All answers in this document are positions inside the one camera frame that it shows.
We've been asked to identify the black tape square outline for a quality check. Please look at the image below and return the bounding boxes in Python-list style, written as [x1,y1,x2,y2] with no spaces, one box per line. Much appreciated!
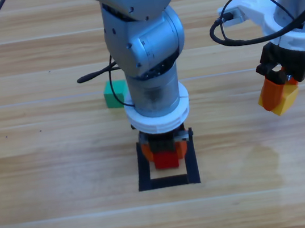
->
[131,133,202,193]

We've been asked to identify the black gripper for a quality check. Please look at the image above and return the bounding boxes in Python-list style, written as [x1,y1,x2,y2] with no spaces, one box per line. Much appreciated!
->
[136,122,198,167]
[252,38,305,113]

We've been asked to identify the black looped camera cable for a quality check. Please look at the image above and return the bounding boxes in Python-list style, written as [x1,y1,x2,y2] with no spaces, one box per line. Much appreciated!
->
[73,51,136,114]

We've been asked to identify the yellow wooden block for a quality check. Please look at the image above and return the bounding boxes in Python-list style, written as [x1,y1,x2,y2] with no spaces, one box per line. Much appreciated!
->
[255,80,304,119]

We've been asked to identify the white camera mount with bracket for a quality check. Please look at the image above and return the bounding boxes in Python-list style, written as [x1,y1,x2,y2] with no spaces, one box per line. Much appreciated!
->
[215,0,305,65]

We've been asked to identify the black camera cable with plug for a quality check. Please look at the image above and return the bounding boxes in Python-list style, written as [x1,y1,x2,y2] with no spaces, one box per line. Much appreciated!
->
[204,0,305,51]

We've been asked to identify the green wooden block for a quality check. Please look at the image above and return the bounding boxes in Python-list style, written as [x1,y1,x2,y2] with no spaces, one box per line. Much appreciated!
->
[101,78,131,111]

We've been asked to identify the red wooden block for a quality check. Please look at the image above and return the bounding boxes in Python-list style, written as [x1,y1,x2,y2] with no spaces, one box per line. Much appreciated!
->
[152,149,181,171]

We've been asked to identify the white ring camera mount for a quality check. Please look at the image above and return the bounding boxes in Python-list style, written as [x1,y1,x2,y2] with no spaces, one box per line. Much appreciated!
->
[122,81,195,138]

